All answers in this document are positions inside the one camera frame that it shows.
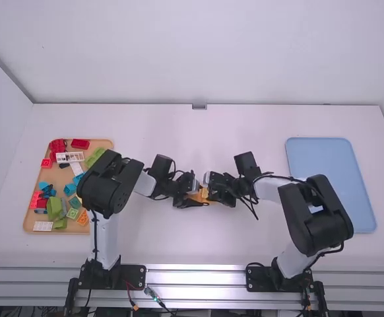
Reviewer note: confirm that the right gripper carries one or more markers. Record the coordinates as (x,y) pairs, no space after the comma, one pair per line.
(223,188)

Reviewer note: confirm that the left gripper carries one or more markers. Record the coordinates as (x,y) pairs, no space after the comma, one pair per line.
(182,188)

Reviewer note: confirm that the yellow toy car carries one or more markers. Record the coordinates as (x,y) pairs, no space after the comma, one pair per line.
(204,195)

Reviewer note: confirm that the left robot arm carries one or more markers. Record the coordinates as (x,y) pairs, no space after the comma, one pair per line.
(106,185)

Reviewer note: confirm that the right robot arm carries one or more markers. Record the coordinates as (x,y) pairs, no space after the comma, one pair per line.
(314,211)

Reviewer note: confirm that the silver rails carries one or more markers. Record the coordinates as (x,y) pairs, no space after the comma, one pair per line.
(195,277)

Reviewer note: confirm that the blue mat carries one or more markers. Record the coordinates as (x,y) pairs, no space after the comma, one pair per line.
(327,185)

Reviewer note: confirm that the green toy brick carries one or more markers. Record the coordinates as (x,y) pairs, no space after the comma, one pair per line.
(56,208)
(75,201)
(60,224)
(94,157)
(73,214)

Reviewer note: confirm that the orange toy brick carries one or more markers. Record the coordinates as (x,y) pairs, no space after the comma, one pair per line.
(83,218)

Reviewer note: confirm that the teal toy brick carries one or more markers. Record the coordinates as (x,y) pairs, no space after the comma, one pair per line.
(78,179)
(70,190)
(43,186)

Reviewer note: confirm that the red toy brick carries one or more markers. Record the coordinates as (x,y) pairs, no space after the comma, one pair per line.
(80,144)
(37,200)
(46,163)
(57,145)

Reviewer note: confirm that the white window toy brick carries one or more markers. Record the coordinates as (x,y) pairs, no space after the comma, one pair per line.
(69,157)

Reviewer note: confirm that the tan tray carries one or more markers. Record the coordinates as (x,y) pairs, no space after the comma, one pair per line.
(30,221)

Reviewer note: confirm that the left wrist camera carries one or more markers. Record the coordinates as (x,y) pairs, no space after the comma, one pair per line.
(195,186)

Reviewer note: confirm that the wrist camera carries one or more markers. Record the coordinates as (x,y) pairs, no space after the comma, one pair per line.
(195,186)
(206,177)

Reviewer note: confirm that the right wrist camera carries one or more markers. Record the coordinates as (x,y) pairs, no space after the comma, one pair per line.
(206,177)

